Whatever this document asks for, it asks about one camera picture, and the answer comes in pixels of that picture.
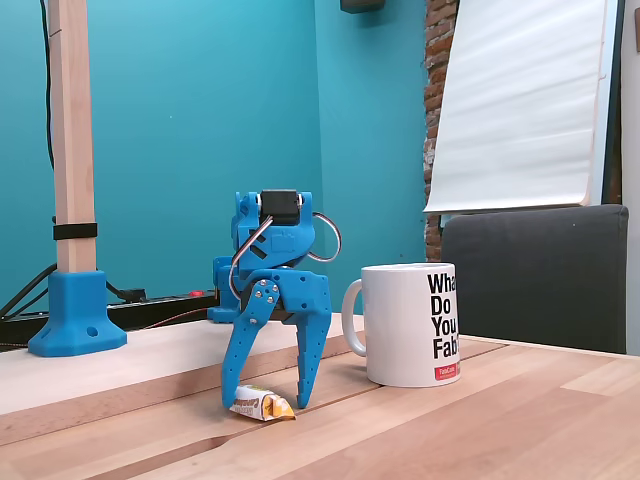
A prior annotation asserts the caramel sweet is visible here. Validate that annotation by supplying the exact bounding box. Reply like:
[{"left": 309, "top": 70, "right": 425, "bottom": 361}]
[{"left": 228, "top": 384, "right": 298, "bottom": 423}]

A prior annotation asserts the white printed mug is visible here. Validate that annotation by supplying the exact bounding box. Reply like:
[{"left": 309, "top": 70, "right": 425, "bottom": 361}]
[{"left": 341, "top": 262, "right": 462, "bottom": 389}]

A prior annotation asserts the black power strip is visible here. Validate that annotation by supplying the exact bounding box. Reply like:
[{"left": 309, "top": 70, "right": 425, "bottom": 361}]
[{"left": 0, "top": 288, "right": 221, "bottom": 342}]

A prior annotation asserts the dark grey chair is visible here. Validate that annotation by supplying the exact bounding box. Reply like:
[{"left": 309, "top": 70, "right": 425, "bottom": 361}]
[{"left": 439, "top": 203, "right": 630, "bottom": 356}]

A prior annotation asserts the white flip chart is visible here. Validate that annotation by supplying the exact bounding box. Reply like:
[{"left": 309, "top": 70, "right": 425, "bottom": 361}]
[{"left": 422, "top": 0, "right": 626, "bottom": 215}]

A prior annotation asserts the thin red wire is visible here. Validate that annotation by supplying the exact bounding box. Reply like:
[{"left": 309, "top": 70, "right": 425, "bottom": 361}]
[{"left": 124, "top": 308, "right": 211, "bottom": 332}]

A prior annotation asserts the black plug with cable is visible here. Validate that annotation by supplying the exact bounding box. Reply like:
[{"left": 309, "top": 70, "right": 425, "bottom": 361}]
[{"left": 103, "top": 280, "right": 147, "bottom": 303}]

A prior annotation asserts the blue post mount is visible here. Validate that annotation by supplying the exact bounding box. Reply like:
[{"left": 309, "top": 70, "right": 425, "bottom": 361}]
[{"left": 27, "top": 269, "right": 129, "bottom": 359}]

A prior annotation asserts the black strap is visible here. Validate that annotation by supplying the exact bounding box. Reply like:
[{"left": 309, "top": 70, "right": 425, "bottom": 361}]
[{"left": 52, "top": 223, "right": 99, "bottom": 241}]

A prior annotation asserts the wooden post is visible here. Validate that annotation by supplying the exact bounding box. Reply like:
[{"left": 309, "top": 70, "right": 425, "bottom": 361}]
[{"left": 47, "top": 0, "right": 99, "bottom": 275}]

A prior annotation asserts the thin black cable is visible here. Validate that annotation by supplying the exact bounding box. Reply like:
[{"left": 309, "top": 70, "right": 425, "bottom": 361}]
[{"left": 39, "top": 0, "right": 57, "bottom": 171}]

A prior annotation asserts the black wall box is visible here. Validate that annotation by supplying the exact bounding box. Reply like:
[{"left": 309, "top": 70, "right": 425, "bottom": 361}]
[{"left": 339, "top": 0, "right": 387, "bottom": 14}]

